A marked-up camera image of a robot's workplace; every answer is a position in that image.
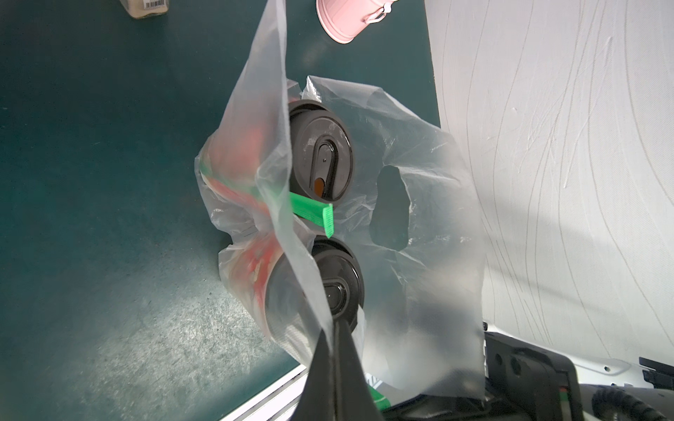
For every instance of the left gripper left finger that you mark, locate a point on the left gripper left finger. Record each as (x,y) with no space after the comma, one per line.
(317,400)

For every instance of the small beige milk tea bottle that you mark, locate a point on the small beige milk tea bottle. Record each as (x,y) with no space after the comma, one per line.
(141,9)

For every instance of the clear plastic carrier bag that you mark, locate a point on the clear plastic carrier bag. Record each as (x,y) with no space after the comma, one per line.
(409,216)

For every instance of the pink straw holder cup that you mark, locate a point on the pink straw holder cup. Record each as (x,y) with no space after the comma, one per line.
(343,20)

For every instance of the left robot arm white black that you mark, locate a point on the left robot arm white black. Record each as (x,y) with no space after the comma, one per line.
(523,382)

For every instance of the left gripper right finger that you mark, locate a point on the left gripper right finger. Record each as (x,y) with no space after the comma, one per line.
(353,400)

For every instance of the red milk tea cup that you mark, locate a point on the red milk tea cup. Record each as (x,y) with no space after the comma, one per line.
(318,152)
(326,289)

